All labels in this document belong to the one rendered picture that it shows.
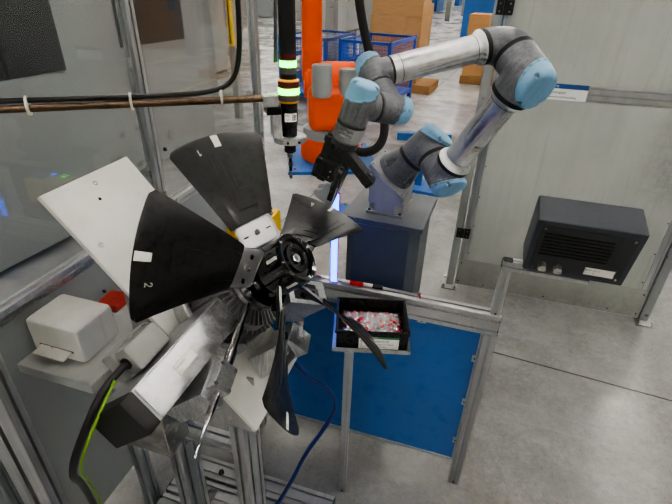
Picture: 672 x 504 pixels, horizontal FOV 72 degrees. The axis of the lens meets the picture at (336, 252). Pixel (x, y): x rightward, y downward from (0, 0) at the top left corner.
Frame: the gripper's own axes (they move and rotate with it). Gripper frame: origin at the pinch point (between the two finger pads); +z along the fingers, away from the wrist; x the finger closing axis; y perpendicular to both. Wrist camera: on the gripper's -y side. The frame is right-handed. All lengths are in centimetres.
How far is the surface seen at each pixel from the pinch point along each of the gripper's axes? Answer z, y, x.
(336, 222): 1.0, -3.9, 4.2
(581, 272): -9, -71, -10
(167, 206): -16, 19, 52
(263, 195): -8.8, 11.6, 23.6
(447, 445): 82, -74, -14
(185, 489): 95, 6, 40
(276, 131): -25.4, 11.8, 25.7
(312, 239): 0.4, -1.6, 17.7
